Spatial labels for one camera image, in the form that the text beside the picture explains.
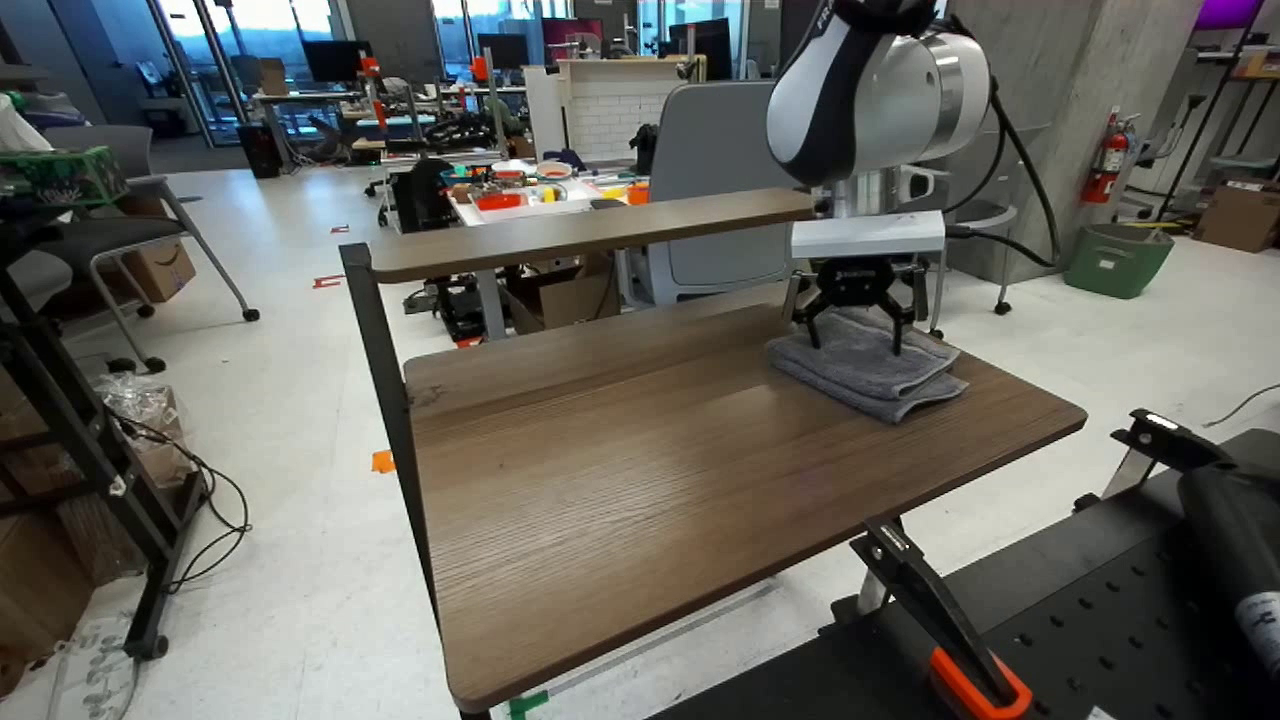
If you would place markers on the open cardboard box under shelf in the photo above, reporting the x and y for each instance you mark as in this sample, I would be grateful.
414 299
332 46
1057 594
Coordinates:
564 301

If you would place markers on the grey wheeled armchair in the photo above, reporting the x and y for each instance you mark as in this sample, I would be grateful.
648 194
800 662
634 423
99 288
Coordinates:
986 218

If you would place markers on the large brown cardboard sheet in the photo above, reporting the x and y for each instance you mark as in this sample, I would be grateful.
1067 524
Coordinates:
39 594

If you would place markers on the green plastic bin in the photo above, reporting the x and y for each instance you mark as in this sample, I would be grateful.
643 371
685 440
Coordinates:
1118 261

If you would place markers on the small cardboard box under table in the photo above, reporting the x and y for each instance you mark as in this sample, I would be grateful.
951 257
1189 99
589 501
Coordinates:
161 269

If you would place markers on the grey towel cloth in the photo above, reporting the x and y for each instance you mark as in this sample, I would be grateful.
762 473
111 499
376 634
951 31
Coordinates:
864 380

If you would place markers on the green tape piece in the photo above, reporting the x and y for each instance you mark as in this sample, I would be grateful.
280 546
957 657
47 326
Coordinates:
524 703

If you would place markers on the black lever clamp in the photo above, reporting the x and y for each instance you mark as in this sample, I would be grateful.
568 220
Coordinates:
1167 438

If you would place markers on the white whiteboard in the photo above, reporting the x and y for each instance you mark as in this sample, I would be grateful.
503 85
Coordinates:
605 104

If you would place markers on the grey folding side table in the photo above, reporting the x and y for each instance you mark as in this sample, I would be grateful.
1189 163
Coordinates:
114 235

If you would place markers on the black cylinder with white label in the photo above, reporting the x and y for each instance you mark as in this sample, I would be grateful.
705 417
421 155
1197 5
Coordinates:
1234 535

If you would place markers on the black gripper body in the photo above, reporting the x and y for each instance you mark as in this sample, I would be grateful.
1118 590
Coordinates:
864 281

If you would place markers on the black metal rack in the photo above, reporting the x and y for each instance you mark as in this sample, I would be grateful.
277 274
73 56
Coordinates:
73 414

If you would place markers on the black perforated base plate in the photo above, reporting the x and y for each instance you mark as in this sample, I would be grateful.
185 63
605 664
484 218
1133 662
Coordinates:
1105 625

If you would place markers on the white table with colourful items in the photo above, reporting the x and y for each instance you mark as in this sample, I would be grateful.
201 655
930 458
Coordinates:
534 197

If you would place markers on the cardboard box by column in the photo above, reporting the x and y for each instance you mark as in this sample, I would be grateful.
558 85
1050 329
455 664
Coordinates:
1240 218

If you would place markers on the red fire extinguisher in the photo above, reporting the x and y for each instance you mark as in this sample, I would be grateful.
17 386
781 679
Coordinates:
1105 158

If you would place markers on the silver wrist camera bar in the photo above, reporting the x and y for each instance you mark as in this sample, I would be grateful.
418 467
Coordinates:
864 237

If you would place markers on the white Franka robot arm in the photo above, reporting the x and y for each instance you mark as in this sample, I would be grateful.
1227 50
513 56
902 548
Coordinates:
895 100

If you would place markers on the black backpack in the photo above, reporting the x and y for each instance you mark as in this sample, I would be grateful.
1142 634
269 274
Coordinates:
421 197

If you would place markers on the black metal desk frame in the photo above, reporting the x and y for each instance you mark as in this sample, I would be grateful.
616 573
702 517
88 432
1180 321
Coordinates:
382 360

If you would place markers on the dark computer monitor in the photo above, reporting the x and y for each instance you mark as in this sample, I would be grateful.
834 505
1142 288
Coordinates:
332 63
705 46

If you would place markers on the black waste bin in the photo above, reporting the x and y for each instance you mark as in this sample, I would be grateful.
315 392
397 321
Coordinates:
260 148

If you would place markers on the cluttered background table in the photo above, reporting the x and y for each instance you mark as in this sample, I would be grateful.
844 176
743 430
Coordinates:
584 230

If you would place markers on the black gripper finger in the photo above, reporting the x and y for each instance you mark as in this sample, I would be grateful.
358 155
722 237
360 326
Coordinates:
812 321
902 326

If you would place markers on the clear plastic bag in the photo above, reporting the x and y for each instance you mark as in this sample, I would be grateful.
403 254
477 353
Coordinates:
138 406

